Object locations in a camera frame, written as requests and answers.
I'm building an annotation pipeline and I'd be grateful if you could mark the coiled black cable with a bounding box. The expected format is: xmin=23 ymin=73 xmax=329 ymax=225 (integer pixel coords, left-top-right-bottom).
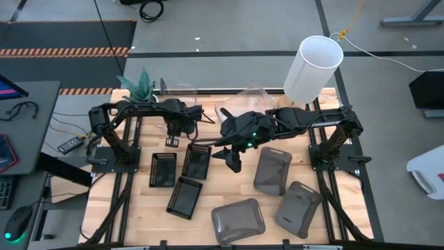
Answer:
xmin=138 ymin=0 xmax=164 ymax=24

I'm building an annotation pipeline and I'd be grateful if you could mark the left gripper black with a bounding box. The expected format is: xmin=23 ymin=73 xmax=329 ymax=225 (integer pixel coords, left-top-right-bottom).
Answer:
xmin=165 ymin=106 xmax=204 ymax=149

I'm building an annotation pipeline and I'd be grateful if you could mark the grey metal table foot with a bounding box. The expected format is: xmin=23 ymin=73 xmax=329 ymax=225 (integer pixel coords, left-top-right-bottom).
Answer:
xmin=379 ymin=0 xmax=444 ymax=28

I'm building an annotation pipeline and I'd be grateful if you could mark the black cable on desk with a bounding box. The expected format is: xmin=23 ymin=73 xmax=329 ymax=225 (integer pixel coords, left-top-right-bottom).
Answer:
xmin=0 ymin=100 xmax=40 ymax=122

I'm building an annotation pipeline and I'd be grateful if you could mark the black box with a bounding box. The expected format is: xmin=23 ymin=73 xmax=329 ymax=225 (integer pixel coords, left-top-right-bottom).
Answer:
xmin=408 ymin=70 xmax=444 ymax=111

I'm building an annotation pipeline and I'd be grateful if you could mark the clear plastic basket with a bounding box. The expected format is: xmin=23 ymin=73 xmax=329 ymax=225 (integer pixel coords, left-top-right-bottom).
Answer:
xmin=165 ymin=82 xmax=198 ymax=105
xmin=214 ymin=87 xmax=278 ymax=123

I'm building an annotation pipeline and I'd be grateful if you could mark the black keyboard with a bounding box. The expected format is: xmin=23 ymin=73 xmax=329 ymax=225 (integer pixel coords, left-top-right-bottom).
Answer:
xmin=0 ymin=176 xmax=15 ymax=212

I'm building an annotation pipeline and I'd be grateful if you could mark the thin black floor cable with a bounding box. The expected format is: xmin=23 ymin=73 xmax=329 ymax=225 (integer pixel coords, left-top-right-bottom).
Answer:
xmin=92 ymin=0 xmax=126 ymax=76

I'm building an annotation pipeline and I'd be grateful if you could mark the black slotted plastic basket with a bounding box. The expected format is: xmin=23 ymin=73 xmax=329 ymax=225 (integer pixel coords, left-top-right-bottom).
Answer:
xmin=165 ymin=176 xmax=204 ymax=221
xmin=148 ymin=151 xmax=178 ymax=189
xmin=181 ymin=142 xmax=213 ymax=181

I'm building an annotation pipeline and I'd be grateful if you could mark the dark pad with red edge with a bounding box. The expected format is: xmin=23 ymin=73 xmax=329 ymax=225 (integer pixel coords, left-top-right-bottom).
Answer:
xmin=0 ymin=133 xmax=18 ymax=174

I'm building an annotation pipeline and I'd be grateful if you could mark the black computer mouse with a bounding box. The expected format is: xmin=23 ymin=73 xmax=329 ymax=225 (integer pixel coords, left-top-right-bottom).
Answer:
xmin=3 ymin=205 xmax=34 ymax=243

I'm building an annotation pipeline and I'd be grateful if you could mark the green plant in white pot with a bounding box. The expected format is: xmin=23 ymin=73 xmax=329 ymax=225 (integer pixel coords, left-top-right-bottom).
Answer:
xmin=116 ymin=67 xmax=157 ymax=103

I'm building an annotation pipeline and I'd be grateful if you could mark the black desk support beam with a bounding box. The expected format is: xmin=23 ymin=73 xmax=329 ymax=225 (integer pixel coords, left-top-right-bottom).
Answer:
xmin=34 ymin=151 xmax=94 ymax=188

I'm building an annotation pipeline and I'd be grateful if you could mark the black mat with orange stripes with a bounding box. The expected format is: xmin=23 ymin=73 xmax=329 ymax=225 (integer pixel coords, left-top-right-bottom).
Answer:
xmin=0 ymin=19 xmax=138 ymax=95

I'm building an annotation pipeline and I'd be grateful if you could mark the black aluminium table frame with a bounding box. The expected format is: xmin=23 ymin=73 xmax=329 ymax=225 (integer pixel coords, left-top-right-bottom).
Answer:
xmin=78 ymin=87 xmax=375 ymax=250

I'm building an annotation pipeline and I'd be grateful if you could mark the dark grey desk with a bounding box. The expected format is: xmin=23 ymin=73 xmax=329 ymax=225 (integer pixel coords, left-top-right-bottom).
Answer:
xmin=0 ymin=81 xmax=62 ymax=250

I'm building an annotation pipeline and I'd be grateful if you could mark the black computer monitor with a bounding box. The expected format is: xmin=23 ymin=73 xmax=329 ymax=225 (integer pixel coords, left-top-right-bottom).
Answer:
xmin=0 ymin=74 xmax=30 ymax=101

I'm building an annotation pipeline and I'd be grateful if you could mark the white floor cable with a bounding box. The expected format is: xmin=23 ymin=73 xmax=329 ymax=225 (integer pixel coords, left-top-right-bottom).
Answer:
xmin=328 ymin=31 xmax=444 ymax=74

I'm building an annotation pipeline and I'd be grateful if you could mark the yellow cable with knot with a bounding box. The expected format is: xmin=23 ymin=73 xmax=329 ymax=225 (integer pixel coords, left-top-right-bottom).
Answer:
xmin=338 ymin=0 xmax=365 ymax=41

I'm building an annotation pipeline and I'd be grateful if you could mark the white lamp with wooden base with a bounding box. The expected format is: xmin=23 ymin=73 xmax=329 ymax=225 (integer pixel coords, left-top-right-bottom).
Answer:
xmin=277 ymin=35 xmax=344 ymax=108

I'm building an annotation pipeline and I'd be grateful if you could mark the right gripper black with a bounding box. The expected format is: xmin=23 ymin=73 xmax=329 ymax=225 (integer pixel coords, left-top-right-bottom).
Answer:
xmin=210 ymin=107 xmax=273 ymax=174

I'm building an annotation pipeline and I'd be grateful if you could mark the black power adapter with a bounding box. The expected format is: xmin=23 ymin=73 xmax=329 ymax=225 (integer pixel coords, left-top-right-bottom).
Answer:
xmin=57 ymin=135 xmax=85 ymax=156

